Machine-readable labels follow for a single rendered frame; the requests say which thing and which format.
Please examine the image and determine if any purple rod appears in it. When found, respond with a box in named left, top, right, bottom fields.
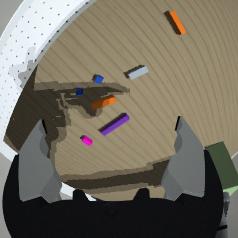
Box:
left=101, top=113, right=130, bottom=136

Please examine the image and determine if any magenta block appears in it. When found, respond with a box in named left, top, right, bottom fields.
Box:
left=82, top=135, right=93, bottom=146

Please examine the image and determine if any orange rod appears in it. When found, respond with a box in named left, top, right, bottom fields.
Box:
left=91, top=95, right=116, bottom=110
left=167, top=11, right=186, bottom=35

